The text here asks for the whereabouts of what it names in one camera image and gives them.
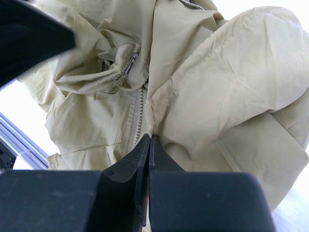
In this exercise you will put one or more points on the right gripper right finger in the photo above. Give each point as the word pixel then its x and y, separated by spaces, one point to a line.
pixel 181 201

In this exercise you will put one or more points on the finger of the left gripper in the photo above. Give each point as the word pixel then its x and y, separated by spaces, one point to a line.
pixel 27 38

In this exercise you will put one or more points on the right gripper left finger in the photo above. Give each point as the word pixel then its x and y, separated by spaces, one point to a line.
pixel 113 200

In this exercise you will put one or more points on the silver zipper pull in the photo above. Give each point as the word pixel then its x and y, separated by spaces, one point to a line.
pixel 131 62

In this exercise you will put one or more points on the olive tan jacket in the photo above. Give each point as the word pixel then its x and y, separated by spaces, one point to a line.
pixel 223 95

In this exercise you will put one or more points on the right side aluminium rail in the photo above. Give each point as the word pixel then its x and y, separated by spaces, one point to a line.
pixel 14 143

